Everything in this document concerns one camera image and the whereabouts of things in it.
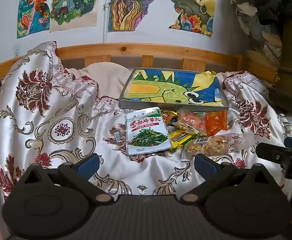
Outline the blond figure wall poster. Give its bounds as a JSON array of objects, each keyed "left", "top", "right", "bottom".
[{"left": 49, "top": 0, "right": 99, "bottom": 32}]

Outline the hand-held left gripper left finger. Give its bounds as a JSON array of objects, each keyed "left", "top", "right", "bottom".
[{"left": 17, "top": 153, "right": 114, "bottom": 204}]

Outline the orange snack packet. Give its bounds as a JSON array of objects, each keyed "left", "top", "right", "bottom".
[{"left": 204, "top": 109, "right": 228, "bottom": 136}]

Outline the grey metal tray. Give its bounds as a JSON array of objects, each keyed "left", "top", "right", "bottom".
[{"left": 119, "top": 67, "right": 230, "bottom": 112}]

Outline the wooden bed headboard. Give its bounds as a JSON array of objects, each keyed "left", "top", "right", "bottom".
[{"left": 0, "top": 42, "right": 243, "bottom": 96}]

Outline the wooden side rail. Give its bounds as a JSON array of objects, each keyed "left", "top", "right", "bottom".
[{"left": 245, "top": 49, "right": 279, "bottom": 83}]

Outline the patterned hanging cloth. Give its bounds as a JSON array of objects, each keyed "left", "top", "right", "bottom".
[{"left": 227, "top": 0, "right": 285, "bottom": 67}]

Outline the yellow green snack packet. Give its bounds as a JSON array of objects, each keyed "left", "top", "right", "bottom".
[{"left": 168, "top": 129, "right": 198, "bottom": 153}]

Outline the golden yellow snack packet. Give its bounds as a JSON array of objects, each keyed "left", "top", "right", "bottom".
[{"left": 160, "top": 109, "right": 180, "bottom": 125}]

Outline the clear pink snack packet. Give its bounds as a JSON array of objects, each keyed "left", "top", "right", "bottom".
[{"left": 174, "top": 111, "right": 208, "bottom": 133}]

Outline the colourful swirl wall poster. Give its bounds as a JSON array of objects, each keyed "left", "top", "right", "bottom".
[{"left": 108, "top": 0, "right": 169, "bottom": 32}]

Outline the green landscape wall poster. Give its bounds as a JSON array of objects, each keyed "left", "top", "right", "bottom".
[{"left": 167, "top": 0, "right": 215, "bottom": 37}]

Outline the floral satin printed blanket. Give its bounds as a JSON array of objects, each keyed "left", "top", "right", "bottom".
[{"left": 0, "top": 41, "right": 292, "bottom": 240}]

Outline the orange-haired figure wall poster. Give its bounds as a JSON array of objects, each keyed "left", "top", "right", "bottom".
[{"left": 17, "top": 0, "right": 53, "bottom": 39}]

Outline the green white seaweed packet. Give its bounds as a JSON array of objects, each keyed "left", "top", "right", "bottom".
[{"left": 125, "top": 107, "right": 172, "bottom": 155}]

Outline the clear peanut packet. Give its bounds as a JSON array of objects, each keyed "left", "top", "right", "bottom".
[{"left": 185, "top": 132, "right": 255, "bottom": 155}]

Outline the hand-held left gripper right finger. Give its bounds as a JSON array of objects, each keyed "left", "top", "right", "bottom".
[{"left": 180, "top": 153, "right": 278, "bottom": 204}]

